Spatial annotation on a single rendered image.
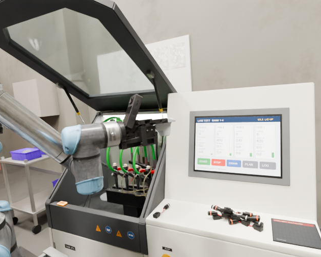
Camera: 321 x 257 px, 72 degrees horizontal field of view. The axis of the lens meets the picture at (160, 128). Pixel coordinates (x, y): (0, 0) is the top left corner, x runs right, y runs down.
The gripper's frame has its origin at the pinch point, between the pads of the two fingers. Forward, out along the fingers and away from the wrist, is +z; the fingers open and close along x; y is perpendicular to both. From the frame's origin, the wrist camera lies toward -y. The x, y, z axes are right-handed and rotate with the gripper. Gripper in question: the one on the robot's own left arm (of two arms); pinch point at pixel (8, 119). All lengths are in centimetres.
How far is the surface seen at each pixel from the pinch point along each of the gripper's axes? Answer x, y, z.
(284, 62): 208, -62, 116
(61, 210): 47, 47, -18
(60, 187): 39, 39, -6
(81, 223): 61, 51, -22
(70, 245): 53, 68, -19
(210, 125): 126, -9, -14
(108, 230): 79, 48, -28
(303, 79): 225, -45, 108
